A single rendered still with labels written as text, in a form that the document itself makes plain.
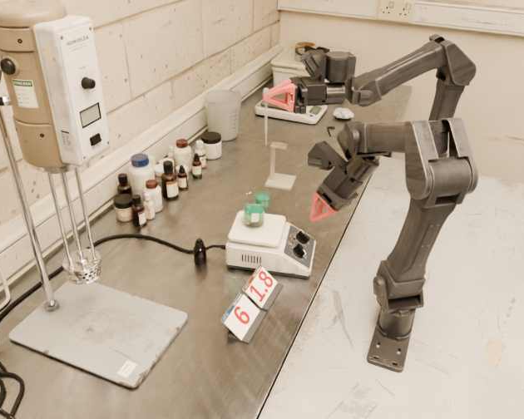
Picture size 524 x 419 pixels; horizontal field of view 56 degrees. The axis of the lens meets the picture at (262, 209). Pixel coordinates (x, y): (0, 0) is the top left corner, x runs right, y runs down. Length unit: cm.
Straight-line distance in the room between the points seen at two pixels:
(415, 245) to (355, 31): 170
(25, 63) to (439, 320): 90
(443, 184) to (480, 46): 167
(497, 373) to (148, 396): 65
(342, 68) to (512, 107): 137
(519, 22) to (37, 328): 205
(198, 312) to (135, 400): 23
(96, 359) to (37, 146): 42
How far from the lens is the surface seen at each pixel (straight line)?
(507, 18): 236
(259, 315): 106
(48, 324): 110
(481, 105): 250
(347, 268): 120
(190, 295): 111
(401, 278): 95
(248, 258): 114
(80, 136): 77
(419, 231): 87
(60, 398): 99
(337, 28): 250
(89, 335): 106
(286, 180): 151
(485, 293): 124
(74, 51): 74
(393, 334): 104
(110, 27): 143
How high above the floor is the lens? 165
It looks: 33 degrees down
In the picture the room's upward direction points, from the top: 2 degrees clockwise
